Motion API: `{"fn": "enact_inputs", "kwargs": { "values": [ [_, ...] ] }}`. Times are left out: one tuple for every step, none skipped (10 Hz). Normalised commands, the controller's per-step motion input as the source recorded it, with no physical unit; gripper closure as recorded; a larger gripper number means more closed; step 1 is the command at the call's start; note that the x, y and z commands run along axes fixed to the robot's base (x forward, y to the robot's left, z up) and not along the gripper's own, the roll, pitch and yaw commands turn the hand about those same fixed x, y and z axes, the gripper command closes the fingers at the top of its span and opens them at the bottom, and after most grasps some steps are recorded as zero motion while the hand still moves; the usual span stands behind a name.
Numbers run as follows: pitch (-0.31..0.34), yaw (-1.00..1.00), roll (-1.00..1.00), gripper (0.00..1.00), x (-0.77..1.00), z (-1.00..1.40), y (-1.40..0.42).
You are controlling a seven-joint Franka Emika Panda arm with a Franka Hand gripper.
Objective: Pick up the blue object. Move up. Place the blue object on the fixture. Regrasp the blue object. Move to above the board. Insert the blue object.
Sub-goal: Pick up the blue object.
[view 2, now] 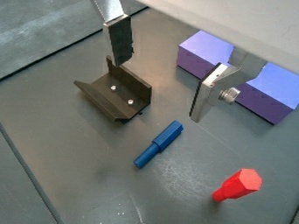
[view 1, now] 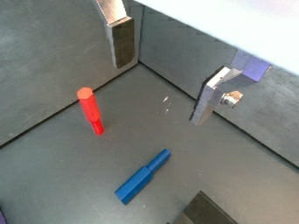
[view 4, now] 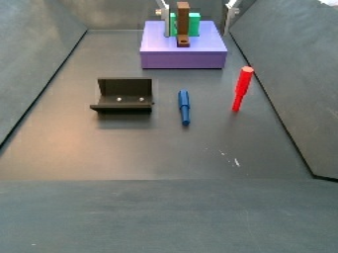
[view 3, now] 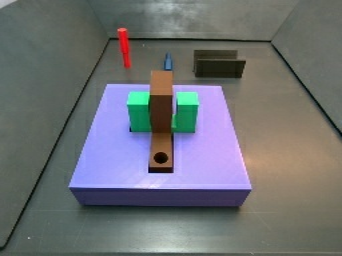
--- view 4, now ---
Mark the brown L-shaped bracket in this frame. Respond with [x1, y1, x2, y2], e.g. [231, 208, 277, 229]
[177, 2, 190, 47]

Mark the black angled fixture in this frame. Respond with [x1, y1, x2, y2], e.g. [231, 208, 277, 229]
[90, 77, 154, 113]

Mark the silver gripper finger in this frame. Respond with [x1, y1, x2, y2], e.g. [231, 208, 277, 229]
[223, 0, 241, 34]
[157, 0, 170, 38]

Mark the red peg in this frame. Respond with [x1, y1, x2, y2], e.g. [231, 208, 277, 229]
[233, 66, 254, 112]

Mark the blue peg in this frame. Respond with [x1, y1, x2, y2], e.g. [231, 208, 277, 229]
[178, 90, 190, 126]

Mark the green block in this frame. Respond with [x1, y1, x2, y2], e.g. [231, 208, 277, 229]
[170, 13, 201, 37]

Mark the purple base block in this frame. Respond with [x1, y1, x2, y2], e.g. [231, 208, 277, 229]
[141, 21, 227, 69]

